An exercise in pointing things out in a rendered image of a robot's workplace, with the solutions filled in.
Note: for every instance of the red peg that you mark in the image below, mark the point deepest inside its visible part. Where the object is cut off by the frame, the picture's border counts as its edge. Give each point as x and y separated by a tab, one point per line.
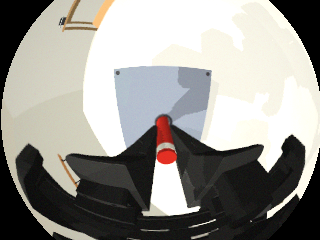
165	149

